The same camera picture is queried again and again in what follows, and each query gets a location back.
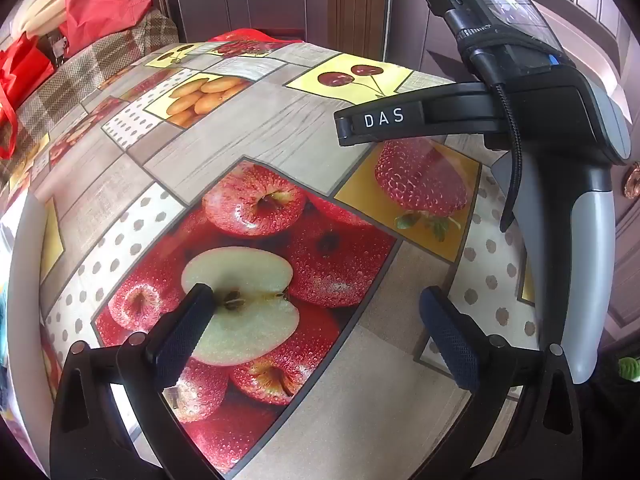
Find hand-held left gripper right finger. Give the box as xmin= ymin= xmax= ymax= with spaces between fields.
xmin=419 ymin=286 xmax=585 ymax=480

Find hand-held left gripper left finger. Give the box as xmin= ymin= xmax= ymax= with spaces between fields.
xmin=49 ymin=283 xmax=226 ymax=480

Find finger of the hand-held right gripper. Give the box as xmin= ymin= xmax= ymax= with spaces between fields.
xmin=333 ymin=81 xmax=502 ymax=147

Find fruit print tablecloth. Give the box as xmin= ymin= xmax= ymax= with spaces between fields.
xmin=0 ymin=30 xmax=541 ymax=480

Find plaid blanket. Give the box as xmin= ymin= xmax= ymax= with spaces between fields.
xmin=0 ymin=10 xmax=181 ymax=161

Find plain red bag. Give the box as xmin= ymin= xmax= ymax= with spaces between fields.
xmin=65 ymin=0 xmax=153 ymax=43

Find red tote bag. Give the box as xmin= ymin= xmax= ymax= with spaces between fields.
xmin=0 ymin=32 xmax=53 ymax=161

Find cream foam pieces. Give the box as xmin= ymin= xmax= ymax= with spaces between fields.
xmin=12 ymin=0 xmax=68 ymax=38

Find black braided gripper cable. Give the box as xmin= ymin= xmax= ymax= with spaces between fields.
xmin=470 ymin=50 xmax=525 ymax=233

